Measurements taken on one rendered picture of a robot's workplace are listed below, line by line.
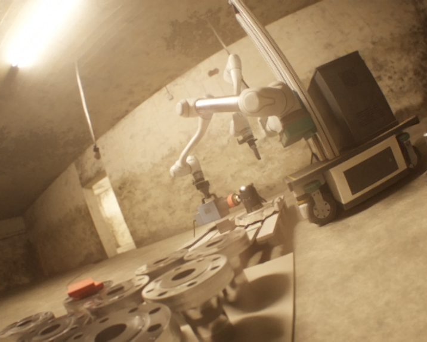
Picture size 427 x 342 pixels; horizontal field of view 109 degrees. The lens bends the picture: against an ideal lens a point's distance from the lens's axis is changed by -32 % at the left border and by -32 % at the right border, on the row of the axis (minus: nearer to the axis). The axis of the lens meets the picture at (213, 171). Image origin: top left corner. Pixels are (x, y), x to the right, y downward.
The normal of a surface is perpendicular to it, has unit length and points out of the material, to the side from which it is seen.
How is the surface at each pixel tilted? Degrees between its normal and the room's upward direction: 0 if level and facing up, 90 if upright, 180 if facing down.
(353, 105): 90
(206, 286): 90
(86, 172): 90
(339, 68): 90
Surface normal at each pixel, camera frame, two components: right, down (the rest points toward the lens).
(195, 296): 0.27, -0.23
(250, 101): -0.65, 0.26
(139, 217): -0.35, 0.05
